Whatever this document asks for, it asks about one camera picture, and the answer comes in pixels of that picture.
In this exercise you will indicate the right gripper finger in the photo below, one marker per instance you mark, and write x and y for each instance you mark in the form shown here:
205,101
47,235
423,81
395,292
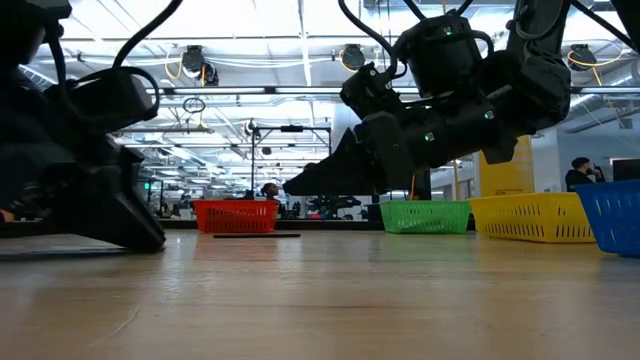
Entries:
340,175

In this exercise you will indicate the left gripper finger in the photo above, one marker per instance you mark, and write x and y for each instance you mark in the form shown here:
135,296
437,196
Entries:
125,225

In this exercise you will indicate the long dark packet white end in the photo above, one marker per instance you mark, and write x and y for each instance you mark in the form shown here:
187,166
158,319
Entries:
50,252

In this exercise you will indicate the black comb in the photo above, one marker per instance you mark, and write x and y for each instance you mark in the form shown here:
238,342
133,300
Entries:
250,235

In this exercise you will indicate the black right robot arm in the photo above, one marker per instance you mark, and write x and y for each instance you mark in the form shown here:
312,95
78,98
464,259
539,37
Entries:
540,85

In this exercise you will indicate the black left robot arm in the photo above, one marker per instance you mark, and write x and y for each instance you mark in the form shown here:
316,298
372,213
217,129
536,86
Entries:
110,100

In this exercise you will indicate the large black screen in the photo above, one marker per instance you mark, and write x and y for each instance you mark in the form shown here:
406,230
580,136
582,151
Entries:
422,187

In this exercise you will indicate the white building column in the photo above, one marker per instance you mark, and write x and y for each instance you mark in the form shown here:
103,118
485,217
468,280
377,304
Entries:
340,125

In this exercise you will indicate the black background robot rig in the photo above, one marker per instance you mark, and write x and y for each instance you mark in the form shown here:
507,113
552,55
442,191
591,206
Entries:
292,129

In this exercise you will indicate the person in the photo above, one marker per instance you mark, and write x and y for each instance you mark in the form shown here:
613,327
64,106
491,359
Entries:
270,190
577,177

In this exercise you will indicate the green plastic basket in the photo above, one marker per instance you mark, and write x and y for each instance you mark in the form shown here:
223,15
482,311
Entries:
425,217

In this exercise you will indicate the red plastic basket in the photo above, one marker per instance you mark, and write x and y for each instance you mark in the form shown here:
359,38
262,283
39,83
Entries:
235,215

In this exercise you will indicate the yellow plastic basket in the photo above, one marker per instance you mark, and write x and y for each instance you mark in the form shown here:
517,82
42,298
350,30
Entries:
530,217

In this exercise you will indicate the blue plastic basket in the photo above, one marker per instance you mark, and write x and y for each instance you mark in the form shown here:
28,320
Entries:
612,215

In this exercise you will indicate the black desk monitor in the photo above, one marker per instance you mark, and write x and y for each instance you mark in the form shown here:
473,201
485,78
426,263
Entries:
625,170

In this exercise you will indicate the black aluminium table frame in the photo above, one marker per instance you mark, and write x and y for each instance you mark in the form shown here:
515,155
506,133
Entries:
325,225

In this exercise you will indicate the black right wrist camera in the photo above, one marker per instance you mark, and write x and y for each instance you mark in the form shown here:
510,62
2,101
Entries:
370,90

